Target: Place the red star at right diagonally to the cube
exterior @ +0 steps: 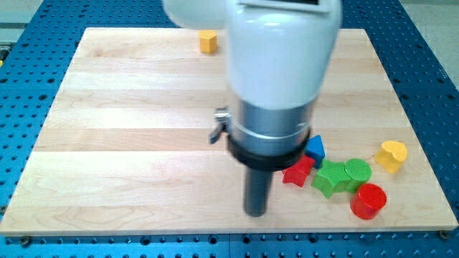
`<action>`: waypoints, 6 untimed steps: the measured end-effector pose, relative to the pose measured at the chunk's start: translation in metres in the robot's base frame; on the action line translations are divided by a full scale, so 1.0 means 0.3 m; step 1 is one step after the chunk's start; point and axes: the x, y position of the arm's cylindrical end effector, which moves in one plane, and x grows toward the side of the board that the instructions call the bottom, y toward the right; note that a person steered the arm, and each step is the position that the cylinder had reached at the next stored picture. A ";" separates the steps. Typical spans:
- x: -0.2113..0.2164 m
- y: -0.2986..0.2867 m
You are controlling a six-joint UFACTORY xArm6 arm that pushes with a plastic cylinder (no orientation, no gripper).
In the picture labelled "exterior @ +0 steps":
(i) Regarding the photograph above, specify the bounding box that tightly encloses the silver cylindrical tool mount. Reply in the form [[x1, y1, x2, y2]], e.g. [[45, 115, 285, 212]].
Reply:
[[209, 93, 315, 172]]

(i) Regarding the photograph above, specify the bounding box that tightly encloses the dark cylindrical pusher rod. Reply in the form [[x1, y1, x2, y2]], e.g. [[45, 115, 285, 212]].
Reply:
[[244, 168, 273, 217]]

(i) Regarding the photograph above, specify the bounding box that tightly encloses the red star block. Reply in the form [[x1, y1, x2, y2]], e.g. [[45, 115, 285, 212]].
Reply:
[[282, 155, 315, 188]]

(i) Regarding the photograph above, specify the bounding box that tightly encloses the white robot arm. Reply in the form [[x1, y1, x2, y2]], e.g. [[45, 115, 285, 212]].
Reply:
[[163, 0, 342, 217]]

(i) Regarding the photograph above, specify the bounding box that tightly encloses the blue cube block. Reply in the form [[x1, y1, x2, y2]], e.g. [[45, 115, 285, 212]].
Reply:
[[305, 135, 326, 168]]

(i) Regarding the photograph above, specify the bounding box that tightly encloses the green star block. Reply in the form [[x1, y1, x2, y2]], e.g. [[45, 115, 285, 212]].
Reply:
[[311, 159, 351, 199]]

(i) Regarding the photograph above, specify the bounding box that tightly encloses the green cylinder block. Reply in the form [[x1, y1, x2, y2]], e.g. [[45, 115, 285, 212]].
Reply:
[[344, 158, 372, 193]]

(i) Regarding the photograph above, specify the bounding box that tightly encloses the yellow hexagon block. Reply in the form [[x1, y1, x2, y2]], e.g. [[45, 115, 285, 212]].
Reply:
[[198, 30, 218, 54]]

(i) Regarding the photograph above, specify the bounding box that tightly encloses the red cylinder block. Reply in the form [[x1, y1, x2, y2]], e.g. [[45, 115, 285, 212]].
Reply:
[[350, 183, 387, 220]]

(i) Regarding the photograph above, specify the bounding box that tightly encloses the yellow heart block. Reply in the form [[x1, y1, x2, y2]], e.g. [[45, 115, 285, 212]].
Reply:
[[374, 140, 408, 173]]

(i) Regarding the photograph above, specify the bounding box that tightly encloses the light wooden board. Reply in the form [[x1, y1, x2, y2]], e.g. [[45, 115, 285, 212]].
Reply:
[[1, 28, 458, 236]]

